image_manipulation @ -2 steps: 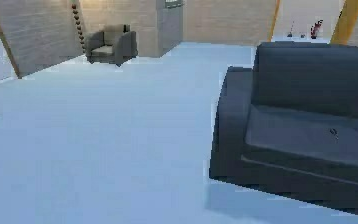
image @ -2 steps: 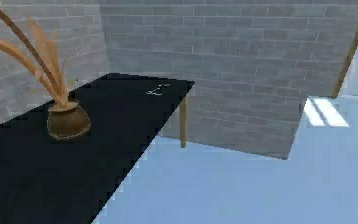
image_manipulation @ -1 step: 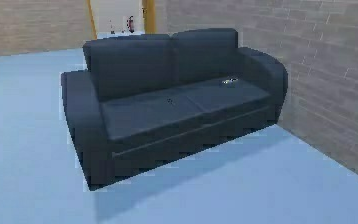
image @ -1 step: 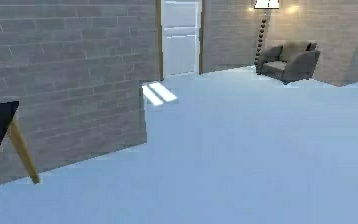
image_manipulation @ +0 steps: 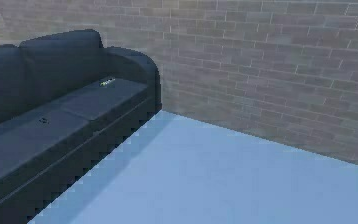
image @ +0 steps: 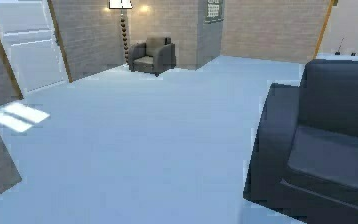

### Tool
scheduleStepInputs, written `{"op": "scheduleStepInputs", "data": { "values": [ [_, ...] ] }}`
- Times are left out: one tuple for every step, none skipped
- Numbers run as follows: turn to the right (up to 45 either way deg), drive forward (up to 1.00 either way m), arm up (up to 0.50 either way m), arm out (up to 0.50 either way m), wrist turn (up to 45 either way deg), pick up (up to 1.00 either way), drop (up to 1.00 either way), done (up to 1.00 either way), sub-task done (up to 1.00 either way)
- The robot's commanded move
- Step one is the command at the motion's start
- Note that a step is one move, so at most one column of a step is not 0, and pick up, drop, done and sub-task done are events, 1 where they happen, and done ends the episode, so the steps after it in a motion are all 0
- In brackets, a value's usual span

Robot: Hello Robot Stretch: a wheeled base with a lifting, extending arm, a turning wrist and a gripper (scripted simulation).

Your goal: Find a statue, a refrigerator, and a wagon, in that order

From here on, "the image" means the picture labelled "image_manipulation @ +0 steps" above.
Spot small black remote control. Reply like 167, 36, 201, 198
99, 77, 116, 87

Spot black sofa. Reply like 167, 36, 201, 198
0, 28, 163, 224

